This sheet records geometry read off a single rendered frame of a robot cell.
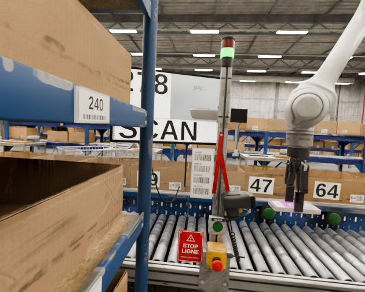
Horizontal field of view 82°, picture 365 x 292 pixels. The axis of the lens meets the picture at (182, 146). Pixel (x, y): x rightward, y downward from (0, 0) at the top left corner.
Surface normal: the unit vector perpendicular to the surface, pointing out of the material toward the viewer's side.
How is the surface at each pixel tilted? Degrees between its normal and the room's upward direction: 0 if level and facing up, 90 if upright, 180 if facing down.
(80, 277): 0
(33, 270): 92
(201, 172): 90
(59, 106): 90
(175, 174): 90
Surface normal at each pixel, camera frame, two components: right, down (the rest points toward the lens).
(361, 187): -0.07, 0.07
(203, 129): 0.25, 0.02
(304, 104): -0.49, 0.18
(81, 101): 0.99, 0.05
